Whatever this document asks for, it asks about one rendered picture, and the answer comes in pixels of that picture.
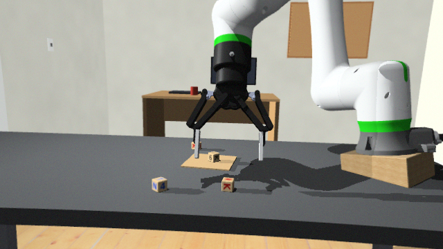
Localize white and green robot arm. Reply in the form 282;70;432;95
212;0;443;156

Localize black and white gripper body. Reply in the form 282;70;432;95
213;68;248;110

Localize tan flat mat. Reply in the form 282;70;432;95
181;154;237;171

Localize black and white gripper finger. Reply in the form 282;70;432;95
233;90;273;161
186;89;228;158

